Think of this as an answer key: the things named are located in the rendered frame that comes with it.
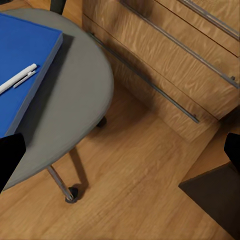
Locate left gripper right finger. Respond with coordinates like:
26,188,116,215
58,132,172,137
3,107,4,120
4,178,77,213
224,133,240,173

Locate folder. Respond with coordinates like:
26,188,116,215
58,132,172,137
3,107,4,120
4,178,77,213
0,12,64,139

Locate swivel chair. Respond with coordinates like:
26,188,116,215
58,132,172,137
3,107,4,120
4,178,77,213
0,0,114,204

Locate pen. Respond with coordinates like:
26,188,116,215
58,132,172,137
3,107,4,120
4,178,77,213
0,64,37,95

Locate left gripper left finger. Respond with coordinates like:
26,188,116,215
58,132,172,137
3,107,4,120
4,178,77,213
0,133,26,192

